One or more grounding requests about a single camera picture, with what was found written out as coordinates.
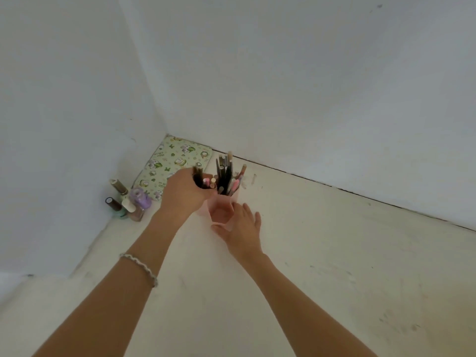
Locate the person's left forearm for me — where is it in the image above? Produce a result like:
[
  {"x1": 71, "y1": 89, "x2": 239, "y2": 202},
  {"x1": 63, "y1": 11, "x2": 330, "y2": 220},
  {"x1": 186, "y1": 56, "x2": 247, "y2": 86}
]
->
[{"x1": 33, "y1": 210, "x2": 186, "y2": 357}]

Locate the pink pen holder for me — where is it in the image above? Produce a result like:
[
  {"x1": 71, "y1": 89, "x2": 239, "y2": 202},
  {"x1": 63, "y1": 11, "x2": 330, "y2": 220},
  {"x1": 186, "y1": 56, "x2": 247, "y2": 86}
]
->
[{"x1": 201, "y1": 189, "x2": 240, "y2": 233}]

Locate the white beaded bracelet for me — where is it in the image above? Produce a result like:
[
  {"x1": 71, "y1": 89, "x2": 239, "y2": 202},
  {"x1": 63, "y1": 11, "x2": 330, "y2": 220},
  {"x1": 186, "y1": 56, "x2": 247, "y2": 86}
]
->
[{"x1": 119, "y1": 253, "x2": 159, "y2": 288}]

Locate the person's right hand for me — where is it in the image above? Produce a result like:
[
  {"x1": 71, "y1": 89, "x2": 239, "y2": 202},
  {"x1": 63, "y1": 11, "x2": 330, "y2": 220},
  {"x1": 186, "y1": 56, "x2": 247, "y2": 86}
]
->
[{"x1": 211, "y1": 202, "x2": 264, "y2": 262}]

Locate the lilac nail polish bottle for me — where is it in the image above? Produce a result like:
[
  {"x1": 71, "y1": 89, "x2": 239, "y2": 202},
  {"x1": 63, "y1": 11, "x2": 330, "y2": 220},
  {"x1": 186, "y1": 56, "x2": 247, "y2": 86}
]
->
[{"x1": 129, "y1": 187, "x2": 152, "y2": 210}]

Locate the person's right forearm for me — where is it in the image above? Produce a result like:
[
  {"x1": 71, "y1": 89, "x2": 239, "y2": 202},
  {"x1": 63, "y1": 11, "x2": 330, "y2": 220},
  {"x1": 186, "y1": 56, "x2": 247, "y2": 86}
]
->
[{"x1": 232, "y1": 252, "x2": 368, "y2": 357}]

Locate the bunch of pens in holder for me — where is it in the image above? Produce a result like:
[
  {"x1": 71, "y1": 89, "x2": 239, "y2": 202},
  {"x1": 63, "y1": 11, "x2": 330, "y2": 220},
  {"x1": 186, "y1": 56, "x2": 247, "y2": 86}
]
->
[{"x1": 215, "y1": 151, "x2": 248, "y2": 197}]

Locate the dark-capped teal nail polish bottle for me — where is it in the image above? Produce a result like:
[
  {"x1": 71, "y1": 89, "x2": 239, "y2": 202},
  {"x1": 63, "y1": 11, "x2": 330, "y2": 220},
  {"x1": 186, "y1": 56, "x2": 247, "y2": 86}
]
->
[{"x1": 105, "y1": 197, "x2": 127, "y2": 219}]

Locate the brown-capped clear nail polish bottle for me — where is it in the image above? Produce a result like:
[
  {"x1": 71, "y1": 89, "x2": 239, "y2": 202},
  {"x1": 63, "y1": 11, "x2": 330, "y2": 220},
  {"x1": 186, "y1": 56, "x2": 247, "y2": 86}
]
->
[{"x1": 109, "y1": 178, "x2": 129, "y2": 196}]

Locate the person's left hand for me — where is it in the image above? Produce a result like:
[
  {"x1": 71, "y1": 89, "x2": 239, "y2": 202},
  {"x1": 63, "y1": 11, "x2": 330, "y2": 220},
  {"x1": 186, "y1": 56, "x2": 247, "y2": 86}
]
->
[{"x1": 158, "y1": 168, "x2": 217, "y2": 226}]

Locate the green patterned pencil case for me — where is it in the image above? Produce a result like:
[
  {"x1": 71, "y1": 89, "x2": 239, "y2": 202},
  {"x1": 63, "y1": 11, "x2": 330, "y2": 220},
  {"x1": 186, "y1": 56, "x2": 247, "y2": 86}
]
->
[{"x1": 132, "y1": 135, "x2": 213, "y2": 202}]

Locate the bunch of pencils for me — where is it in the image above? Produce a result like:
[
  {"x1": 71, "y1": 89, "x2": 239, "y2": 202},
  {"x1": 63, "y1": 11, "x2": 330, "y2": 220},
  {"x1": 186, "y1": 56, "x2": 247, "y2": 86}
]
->
[{"x1": 192, "y1": 163, "x2": 218, "y2": 190}]

